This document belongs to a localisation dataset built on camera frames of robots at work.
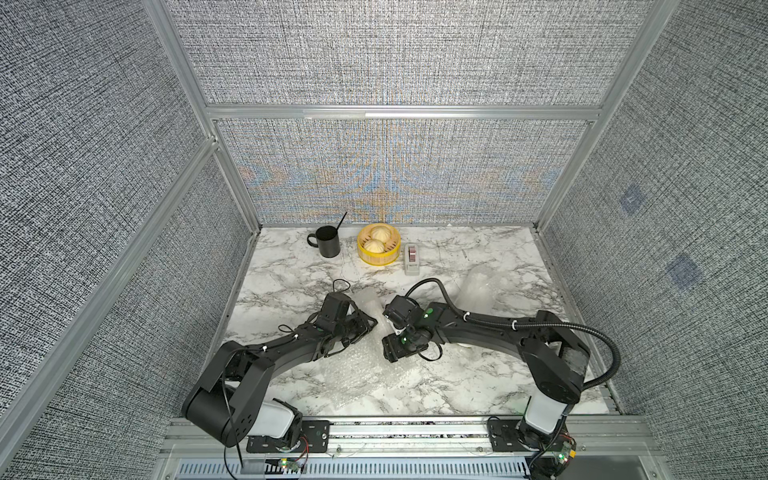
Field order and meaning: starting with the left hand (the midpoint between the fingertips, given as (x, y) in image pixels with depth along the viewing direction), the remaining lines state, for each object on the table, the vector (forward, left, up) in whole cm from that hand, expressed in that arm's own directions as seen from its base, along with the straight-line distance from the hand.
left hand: (380, 324), depth 88 cm
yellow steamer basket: (+27, -5, -1) cm, 28 cm away
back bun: (+36, -2, +1) cm, 36 cm away
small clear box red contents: (+26, -12, -3) cm, 29 cm away
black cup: (+32, +18, +2) cm, 37 cm away
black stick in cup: (+43, +13, +1) cm, 45 cm away
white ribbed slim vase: (+8, +2, 0) cm, 8 cm away
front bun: (+30, +1, +1) cm, 30 cm away
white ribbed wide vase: (+9, -31, +2) cm, 32 cm away
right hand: (-7, -3, 0) cm, 7 cm away
